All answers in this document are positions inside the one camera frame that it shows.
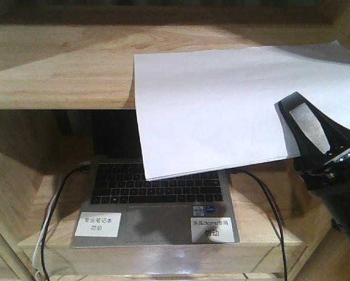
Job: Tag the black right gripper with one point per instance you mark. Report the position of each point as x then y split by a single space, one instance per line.
324 161

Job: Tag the white paper sheets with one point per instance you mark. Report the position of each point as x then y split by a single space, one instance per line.
216 109

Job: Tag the silver laptop with black keyboard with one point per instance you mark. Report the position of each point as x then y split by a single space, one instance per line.
152 212

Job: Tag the white label sticker right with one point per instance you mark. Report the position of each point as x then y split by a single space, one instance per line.
212 230

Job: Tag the white label sticker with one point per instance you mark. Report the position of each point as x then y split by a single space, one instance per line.
212 230
93 224

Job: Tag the white label sticker left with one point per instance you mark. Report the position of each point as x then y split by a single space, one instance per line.
93 224

